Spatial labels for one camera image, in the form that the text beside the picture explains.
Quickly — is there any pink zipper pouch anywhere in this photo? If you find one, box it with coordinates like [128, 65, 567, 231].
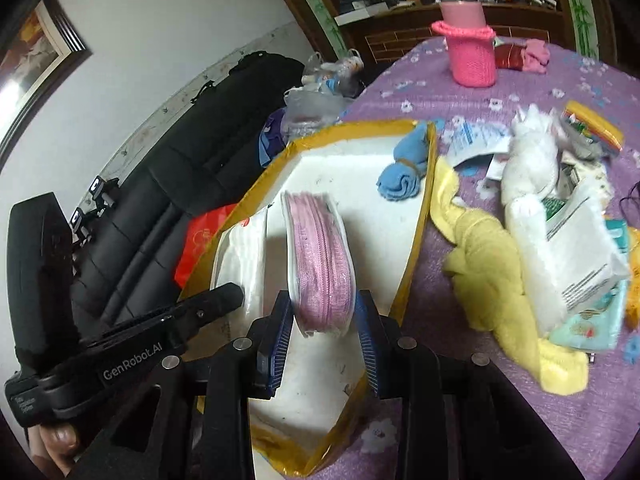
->
[281, 192, 356, 337]

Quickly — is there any blue printed tissue packet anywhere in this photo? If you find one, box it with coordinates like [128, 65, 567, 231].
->
[446, 122, 512, 167]

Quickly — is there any white plush toy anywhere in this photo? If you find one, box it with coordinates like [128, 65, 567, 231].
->
[501, 104, 559, 206]

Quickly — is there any white tissue pack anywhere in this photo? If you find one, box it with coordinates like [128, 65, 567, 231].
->
[504, 179, 633, 336]

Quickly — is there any person's left hand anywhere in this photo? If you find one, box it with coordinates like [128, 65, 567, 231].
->
[27, 424, 80, 479]

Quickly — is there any white bag with gold rim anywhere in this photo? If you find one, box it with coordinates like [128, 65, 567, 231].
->
[183, 119, 437, 479]

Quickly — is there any red plastic bag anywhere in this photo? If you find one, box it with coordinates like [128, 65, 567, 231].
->
[174, 204, 236, 288]

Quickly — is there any blue rolled cloth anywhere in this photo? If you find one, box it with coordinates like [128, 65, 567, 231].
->
[376, 120, 436, 202]

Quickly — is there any blue purple cloth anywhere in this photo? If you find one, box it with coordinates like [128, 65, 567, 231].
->
[258, 107, 286, 168]

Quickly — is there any teal wet wipes pack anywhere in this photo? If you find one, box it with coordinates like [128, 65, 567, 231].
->
[547, 217, 630, 353]

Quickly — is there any clear plastic bags pile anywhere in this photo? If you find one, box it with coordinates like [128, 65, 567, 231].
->
[281, 49, 364, 143]

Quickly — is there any purple floral tablecloth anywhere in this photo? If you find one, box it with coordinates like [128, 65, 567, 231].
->
[299, 34, 640, 480]

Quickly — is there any yellow pencil pouch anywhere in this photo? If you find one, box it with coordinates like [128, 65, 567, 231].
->
[562, 100, 625, 156]

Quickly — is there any pink bottle with knit sleeve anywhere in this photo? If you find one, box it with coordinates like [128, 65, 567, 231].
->
[432, 0, 497, 88]

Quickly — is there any wooden cabinet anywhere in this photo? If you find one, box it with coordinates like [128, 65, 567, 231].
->
[284, 0, 617, 65]

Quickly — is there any framed wall picture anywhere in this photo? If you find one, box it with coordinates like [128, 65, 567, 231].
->
[1, 0, 91, 162]

